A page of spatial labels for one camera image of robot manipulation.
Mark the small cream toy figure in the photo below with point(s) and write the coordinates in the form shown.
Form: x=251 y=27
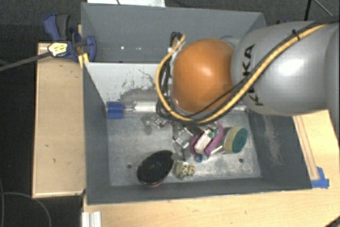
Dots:
x=183 y=170

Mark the pale wood board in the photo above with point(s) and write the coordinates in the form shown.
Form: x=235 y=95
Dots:
x=59 y=119

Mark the clear bottle with blue cap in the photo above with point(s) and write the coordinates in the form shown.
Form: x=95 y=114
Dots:
x=114 y=109

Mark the purple box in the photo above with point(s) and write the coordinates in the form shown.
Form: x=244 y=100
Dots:
x=215 y=141

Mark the black oval bowl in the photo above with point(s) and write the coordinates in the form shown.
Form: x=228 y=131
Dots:
x=154 y=168

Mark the round yellow and green sponge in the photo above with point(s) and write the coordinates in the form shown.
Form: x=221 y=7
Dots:
x=236 y=141

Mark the small blue round thing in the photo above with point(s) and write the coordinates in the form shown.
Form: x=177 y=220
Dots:
x=199 y=158

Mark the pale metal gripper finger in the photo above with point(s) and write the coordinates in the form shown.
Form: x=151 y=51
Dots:
x=156 y=123
x=183 y=150

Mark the grey metal bin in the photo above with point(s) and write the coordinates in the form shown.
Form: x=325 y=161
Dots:
x=127 y=141

